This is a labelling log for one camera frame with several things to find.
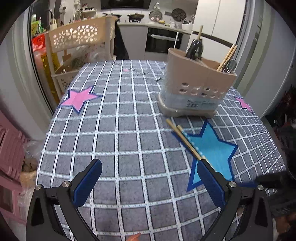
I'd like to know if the bamboo chopstick blue patterned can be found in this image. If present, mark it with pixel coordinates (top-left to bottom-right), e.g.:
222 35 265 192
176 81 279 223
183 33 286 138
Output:
177 125 206 160

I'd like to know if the person's right hand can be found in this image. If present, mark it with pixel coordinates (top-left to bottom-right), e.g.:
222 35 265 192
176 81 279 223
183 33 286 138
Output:
271 208 295 240

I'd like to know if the pink plastic stool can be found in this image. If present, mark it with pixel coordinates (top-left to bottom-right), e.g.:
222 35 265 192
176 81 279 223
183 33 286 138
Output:
1 113 28 225

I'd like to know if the checkered tablecloth with stars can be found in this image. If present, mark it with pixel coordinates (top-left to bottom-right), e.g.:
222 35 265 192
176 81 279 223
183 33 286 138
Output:
36 59 287 241

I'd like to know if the beige utensil holder caddy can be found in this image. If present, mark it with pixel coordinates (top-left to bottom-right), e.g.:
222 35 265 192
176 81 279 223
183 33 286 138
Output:
158 48 237 118

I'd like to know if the chopstick pair in holder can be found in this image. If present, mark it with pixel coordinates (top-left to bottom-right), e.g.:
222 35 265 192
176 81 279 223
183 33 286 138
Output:
217 44 237 72

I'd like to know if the white refrigerator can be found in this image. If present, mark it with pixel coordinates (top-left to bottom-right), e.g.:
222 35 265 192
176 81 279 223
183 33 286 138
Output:
188 0 246 63

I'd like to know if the beige perforated storage rack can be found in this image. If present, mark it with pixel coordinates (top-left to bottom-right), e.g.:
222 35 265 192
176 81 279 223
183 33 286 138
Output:
45 15 118 98

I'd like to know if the built-in black oven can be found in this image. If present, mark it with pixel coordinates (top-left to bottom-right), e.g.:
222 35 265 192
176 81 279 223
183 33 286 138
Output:
145 27 183 54

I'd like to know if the black wok on stove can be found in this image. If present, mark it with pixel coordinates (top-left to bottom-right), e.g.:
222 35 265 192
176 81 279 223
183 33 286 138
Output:
128 13 145 23

